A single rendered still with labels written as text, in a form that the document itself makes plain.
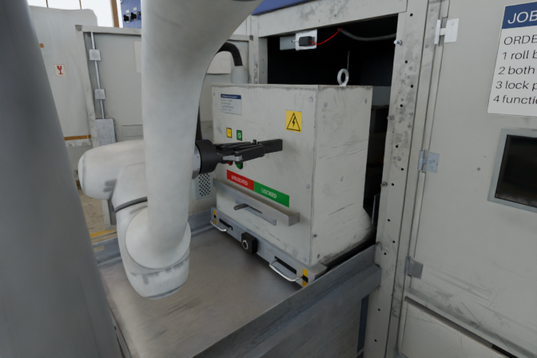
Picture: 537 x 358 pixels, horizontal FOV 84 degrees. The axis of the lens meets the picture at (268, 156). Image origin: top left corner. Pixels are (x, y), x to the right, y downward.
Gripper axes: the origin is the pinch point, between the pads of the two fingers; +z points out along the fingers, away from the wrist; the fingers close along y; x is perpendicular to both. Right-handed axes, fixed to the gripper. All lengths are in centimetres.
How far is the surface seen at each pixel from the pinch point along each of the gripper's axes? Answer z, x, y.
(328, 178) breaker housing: 10.7, -7.9, 10.4
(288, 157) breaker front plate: 4.9, -3.2, 1.7
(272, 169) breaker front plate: 4.4, -8.2, -5.1
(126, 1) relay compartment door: 7, 68, -174
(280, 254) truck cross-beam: 3.6, -32.3, 0.0
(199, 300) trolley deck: -19.6, -39.5, -4.5
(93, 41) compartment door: -29, 29, -61
